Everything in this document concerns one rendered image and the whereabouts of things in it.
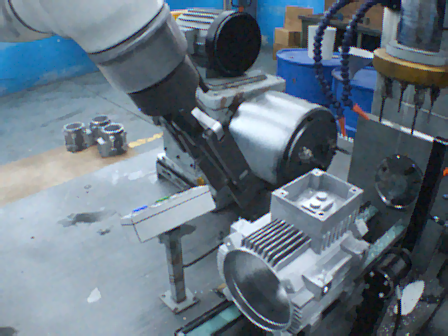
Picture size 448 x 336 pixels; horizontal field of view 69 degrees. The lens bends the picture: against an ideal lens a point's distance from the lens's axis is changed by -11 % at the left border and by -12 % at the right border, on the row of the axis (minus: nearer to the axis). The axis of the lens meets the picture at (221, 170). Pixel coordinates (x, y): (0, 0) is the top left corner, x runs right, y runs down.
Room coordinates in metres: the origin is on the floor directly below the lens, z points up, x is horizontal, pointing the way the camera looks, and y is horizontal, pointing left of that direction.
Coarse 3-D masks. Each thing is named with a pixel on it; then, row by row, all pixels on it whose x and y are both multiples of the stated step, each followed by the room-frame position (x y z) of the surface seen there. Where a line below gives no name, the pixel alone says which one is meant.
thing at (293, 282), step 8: (352, 224) 0.48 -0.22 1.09; (360, 224) 0.47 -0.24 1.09; (352, 232) 0.47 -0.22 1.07; (360, 232) 0.46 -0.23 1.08; (224, 240) 0.45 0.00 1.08; (232, 240) 0.44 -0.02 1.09; (240, 240) 0.44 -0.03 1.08; (232, 248) 0.44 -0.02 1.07; (296, 272) 0.36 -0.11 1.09; (288, 280) 0.35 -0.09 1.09; (296, 280) 0.35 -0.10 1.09; (224, 288) 0.46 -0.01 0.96; (288, 288) 0.35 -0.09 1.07; (296, 288) 0.34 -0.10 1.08
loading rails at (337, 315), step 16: (368, 208) 0.75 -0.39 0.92; (368, 224) 0.71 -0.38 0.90; (400, 224) 0.68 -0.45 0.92; (368, 240) 0.73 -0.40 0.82; (400, 240) 0.62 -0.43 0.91; (224, 304) 0.44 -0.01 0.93; (336, 304) 0.45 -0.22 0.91; (352, 304) 0.50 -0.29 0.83; (192, 320) 0.40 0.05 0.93; (208, 320) 0.41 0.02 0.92; (224, 320) 0.41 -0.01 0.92; (240, 320) 0.42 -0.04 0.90; (336, 320) 0.47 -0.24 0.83; (352, 320) 0.48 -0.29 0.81
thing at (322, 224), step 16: (304, 176) 0.54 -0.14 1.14; (320, 176) 0.54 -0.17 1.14; (288, 192) 0.51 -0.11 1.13; (304, 192) 0.53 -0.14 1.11; (320, 192) 0.50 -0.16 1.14; (336, 192) 0.52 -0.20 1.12; (352, 192) 0.49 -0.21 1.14; (272, 208) 0.48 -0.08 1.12; (288, 208) 0.46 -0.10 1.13; (304, 208) 0.47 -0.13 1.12; (320, 208) 0.47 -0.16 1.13; (336, 208) 0.48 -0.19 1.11; (352, 208) 0.47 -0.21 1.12; (304, 224) 0.43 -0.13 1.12; (320, 224) 0.41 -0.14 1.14; (336, 224) 0.44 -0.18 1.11; (320, 240) 0.41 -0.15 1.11
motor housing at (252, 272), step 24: (264, 240) 0.42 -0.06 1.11; (288, 240) 0.41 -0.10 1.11; (336, 240) 0.45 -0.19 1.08; (360, 240) 0.47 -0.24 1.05; (240, 264) 0.48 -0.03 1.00; (264, 264) 0.50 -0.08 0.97; (288, 264) 0.39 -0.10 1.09; (312, 264) 0.40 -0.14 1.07; (336, 264) 0.40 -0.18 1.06; (360, 264) 0.44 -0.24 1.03; (240, 288) 0.45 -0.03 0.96; (264, 288) 0.46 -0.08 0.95; (336, 288) 0.39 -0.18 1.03; (264, 312) 0.41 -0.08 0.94; (288, 312) 0.40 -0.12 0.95; (312, 312) 0.35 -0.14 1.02
